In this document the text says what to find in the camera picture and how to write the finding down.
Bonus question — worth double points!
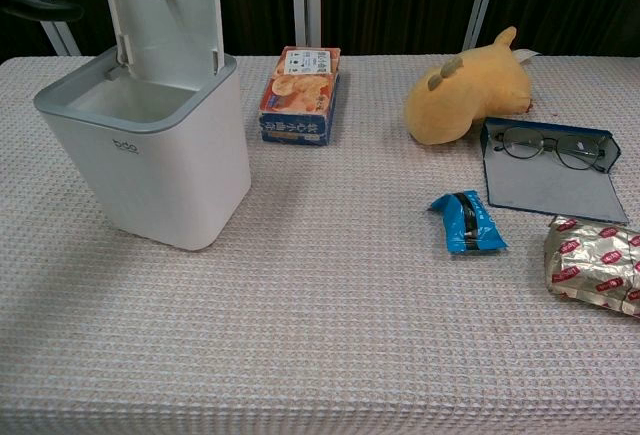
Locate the blue orange cookie box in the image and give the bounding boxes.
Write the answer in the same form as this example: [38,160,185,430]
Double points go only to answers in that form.
[258,45,342,147]

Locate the white trash bin lid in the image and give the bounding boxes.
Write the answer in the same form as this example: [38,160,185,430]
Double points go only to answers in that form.
[33,48,253,252]

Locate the silver foil snack package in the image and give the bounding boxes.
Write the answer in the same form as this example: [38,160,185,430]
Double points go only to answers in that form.
[543,214,640,318]

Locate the white metal frame post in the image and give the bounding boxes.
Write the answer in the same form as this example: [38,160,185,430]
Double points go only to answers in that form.
[291,0,322,51]
[18,0,81,56]
[462,0,503,52]

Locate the dark curtain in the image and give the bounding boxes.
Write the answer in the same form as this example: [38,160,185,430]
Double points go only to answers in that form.
[0,0,640,60]

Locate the blue glasses case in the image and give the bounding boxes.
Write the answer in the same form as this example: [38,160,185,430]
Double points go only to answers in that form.
[480,116,630,226]

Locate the white plastic bin lid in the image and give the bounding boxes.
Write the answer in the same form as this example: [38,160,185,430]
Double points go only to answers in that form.
[99,0,225,92]

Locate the blue snack wrapper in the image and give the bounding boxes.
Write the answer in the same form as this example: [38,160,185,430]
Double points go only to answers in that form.
[428,189,510,256]

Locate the black framed eyeglasses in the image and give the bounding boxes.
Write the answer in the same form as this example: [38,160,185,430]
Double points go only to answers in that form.
[490,126,615,175]

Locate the pink waffle tablecloth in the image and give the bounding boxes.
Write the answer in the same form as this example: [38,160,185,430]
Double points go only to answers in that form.
[0,53,640,435]

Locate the yellow plush toy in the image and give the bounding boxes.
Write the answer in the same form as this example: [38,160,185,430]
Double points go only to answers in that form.
[403,26,541,147]

